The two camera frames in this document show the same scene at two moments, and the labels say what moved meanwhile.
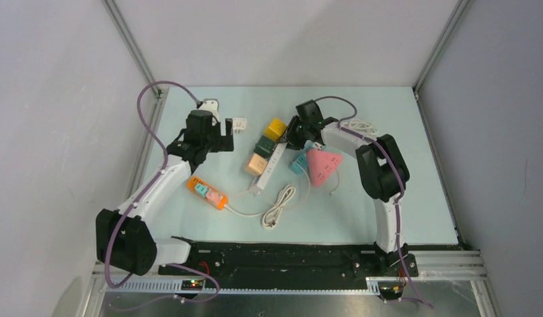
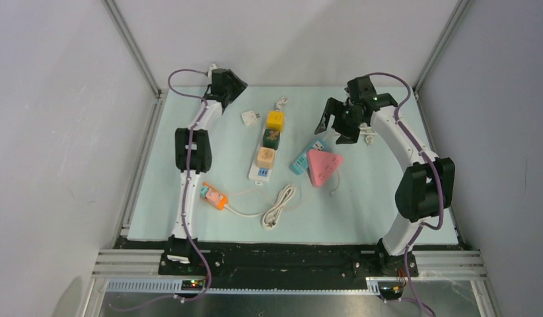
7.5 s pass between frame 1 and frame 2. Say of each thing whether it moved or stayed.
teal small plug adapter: stayed
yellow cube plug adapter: moved
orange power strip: stayed
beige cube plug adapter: moved
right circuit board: stayed
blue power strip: stayed
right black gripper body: moved
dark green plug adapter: moved
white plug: moved
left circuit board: stayed
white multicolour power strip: moved
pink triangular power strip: stayed
